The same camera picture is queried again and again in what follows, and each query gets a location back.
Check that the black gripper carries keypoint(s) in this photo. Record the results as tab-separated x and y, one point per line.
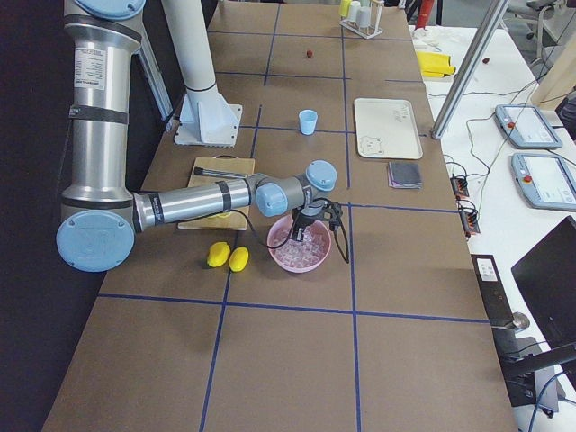
304	220

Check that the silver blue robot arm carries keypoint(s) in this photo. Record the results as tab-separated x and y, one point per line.
100	217

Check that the pink bowl of ice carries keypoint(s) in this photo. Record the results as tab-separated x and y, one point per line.
299	256

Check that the light blue plastic cup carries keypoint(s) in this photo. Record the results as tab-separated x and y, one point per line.
308	120

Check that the white cup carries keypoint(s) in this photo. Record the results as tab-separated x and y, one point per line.
363	17

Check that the yellow cup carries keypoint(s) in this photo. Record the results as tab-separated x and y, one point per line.
344	8

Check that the grey cup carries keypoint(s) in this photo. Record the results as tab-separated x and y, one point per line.
353	9

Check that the yellow lemon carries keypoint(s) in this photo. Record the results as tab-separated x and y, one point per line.
218	254
238	259

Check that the wooden cutting board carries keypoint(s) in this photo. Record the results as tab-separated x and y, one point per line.
221	221

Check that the black silver muddler stick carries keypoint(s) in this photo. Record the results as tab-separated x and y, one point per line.
203	171

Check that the grey folded cloth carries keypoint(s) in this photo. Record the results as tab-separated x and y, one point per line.
404	175

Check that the cream bear tray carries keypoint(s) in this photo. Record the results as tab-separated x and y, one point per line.
386	129

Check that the red relay board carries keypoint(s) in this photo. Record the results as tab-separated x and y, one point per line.
469	220
460	187

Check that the yellow cloth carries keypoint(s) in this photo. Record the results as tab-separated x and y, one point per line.
433	64

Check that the teach pendant far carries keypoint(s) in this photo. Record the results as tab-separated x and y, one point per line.
526	127

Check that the teach pendant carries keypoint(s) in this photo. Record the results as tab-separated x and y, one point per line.
545	181
526	127

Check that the black laptop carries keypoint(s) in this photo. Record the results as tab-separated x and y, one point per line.
545	277

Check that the teach pendant near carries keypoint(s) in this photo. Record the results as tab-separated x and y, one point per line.
545	181

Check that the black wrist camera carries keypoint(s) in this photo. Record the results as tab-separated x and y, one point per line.
331	213

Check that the white pedestal column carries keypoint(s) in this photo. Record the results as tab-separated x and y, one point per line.
206	118

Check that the white wire cup rack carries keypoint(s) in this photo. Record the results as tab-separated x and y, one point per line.
374	29

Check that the aluminium frame post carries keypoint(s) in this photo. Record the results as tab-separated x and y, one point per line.
472	58

